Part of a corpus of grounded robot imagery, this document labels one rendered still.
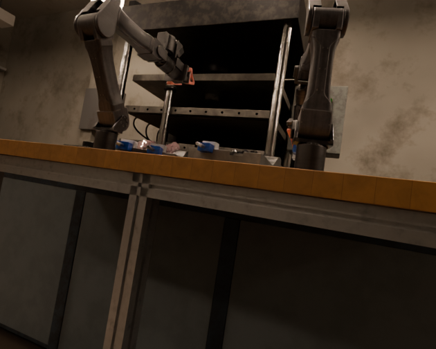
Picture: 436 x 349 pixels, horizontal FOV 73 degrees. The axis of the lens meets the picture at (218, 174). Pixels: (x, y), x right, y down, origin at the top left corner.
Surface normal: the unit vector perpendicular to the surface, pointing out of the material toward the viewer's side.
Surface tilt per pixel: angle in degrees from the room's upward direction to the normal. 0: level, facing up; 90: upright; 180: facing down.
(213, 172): 90
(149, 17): 90
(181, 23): 90
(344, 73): 90
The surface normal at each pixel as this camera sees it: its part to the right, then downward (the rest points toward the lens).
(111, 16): 0.90, 0.11
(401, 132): -0.40, -0.12
